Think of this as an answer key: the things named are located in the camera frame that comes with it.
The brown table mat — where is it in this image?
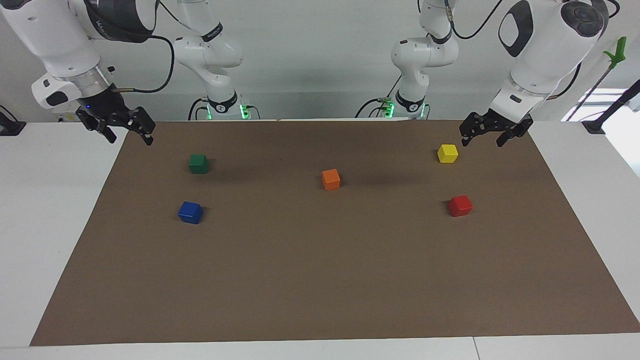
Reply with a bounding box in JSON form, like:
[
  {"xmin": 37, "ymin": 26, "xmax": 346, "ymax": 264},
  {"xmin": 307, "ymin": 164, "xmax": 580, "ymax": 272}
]
[{"xmin": 29, "ymin": 119, "xmax": 640, "ymax": 347}]

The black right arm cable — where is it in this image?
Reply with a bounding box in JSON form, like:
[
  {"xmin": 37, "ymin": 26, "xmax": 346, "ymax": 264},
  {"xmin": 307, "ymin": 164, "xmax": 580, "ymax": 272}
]
[{"xmin": 112, "ymin": 0, "xmax": 176, "ymax": 94}]

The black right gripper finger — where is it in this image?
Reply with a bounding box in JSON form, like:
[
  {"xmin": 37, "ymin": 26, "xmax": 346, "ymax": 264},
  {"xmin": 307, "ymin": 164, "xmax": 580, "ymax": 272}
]
[
  {"xmin": 129, "ymin": 106, "xmax": 156, "ymax": 146},
  {"xmin": 76, "ymin": 111, "xmax": 117, "ymax": 144}
]

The red cube block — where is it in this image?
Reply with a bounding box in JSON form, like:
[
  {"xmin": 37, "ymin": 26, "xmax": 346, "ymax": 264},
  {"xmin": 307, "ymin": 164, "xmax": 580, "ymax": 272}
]
[{"xmin": 448, "ymin": 194, "xmax": 474, "ymax": 218}]

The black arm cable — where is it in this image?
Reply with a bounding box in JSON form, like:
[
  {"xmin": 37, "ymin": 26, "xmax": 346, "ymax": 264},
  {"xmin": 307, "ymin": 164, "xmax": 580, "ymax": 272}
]
[
  {"xmin": 112, "ymin": 0, "xmax": 176, "ymax": 94},
  {"xmin": 444, "ymin": 0, "xmax": 583, "ymax": 101}
]

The blue cube block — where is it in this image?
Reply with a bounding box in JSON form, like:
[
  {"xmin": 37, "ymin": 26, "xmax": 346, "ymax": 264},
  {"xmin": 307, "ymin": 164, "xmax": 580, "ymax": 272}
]
[{"xmin": 178, "ymin": 201, "xmax": 204, "ymax": 225}]

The black camera stand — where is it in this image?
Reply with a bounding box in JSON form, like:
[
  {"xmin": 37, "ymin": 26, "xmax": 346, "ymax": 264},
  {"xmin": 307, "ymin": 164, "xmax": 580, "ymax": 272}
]
[{"xmin": 582, "ymin": 79, "xmax": 640, "ymax": 135}]

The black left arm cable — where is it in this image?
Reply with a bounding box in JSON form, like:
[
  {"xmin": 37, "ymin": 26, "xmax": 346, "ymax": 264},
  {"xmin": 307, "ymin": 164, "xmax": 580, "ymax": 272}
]
[{"xmin": 444, "ymin": 0, "xmax": 583, "ymax": 101}]

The black table clamp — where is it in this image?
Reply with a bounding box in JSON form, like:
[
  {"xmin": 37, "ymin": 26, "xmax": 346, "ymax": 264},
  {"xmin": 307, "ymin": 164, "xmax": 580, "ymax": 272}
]
[{"xmin": 0, "ymin": 105, "xmax": 27, "ymax": 137}]

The green tipped grabber stick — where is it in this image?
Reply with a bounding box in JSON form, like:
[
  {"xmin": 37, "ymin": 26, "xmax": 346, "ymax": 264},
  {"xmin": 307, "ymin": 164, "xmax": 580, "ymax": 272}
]
[{"xmin": 565, "ymin": 36, "xmax": 627, "ymax": 122}]

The green cube block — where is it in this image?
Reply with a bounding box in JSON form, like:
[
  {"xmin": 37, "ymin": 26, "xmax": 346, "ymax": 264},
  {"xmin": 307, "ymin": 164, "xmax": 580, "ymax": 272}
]
[{"xmin": 188, "ymin": 154, "xmax": 210, "ymax": 175}]

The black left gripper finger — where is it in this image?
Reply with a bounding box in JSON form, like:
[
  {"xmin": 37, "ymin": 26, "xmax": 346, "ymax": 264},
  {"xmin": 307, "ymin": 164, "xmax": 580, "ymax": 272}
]
[
  {"xmin": 496, "ymin": 120, "xmax": 534, "ymax": 147},
  {"xmin": 460, "ymin": 113, "xmax": 493, "ymax": 147}
]

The orange cube block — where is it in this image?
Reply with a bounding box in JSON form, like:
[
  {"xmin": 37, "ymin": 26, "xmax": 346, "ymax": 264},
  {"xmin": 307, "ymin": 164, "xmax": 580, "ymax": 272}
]
[{"xmin": 321, "ymin": 168, "xmax": 342, "ymax": 191}]

